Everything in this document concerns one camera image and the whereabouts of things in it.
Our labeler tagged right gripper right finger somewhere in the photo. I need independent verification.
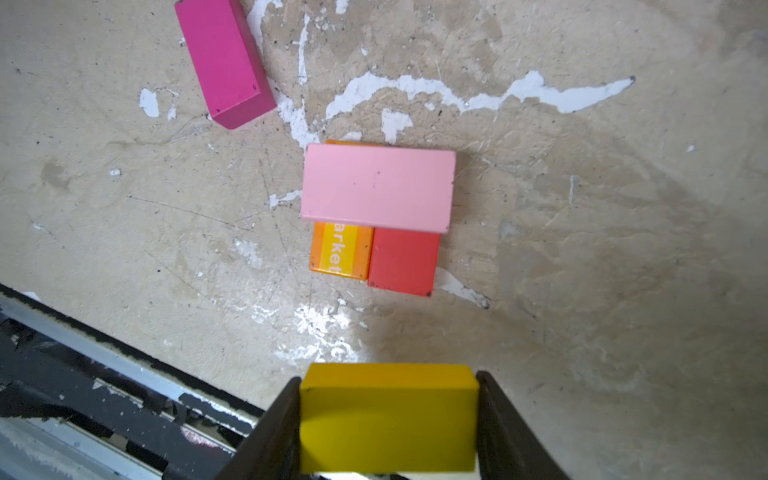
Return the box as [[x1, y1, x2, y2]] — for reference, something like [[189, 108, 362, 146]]
[[476, 371, 569, 480]]

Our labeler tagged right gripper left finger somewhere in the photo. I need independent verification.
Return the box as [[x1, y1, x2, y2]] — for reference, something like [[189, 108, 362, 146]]
[[215, 377, 302, 480]]

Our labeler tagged yellow rectangular block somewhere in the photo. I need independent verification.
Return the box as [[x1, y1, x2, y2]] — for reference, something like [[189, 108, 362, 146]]
[[299, 363, 479, 474]]

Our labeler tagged orange cylinder block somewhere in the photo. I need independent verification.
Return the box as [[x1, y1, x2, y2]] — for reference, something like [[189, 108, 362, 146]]
[[301, 140, 383, 281]]

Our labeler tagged red rectangular block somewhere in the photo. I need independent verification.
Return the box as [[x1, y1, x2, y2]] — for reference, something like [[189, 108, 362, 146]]
[[368, 228, 441, 297]]

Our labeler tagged light pink block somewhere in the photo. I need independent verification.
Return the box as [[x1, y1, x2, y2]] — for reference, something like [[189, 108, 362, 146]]
[[300, 144, 457, 234]]

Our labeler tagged magenta block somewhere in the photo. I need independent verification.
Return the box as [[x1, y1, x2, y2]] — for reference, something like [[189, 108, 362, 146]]
[[174, 0, 276, 130]]

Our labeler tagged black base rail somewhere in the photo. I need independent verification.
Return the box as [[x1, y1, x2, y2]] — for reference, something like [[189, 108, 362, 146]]
[[1, 287, 262, 479]]

